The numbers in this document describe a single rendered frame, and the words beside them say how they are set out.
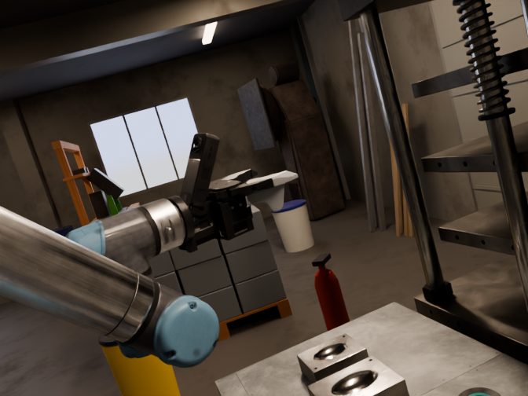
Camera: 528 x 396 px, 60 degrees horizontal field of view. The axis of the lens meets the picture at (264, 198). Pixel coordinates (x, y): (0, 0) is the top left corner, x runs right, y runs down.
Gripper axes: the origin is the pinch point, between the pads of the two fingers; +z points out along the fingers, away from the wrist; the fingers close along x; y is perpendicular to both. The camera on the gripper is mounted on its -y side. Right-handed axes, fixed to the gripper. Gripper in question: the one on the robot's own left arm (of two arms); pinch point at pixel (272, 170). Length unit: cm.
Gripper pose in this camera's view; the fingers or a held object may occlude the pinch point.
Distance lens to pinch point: 79.2
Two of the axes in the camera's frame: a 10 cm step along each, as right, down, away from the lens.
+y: 2.0, 9.5, 2.4
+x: 6.1, 0.7, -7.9
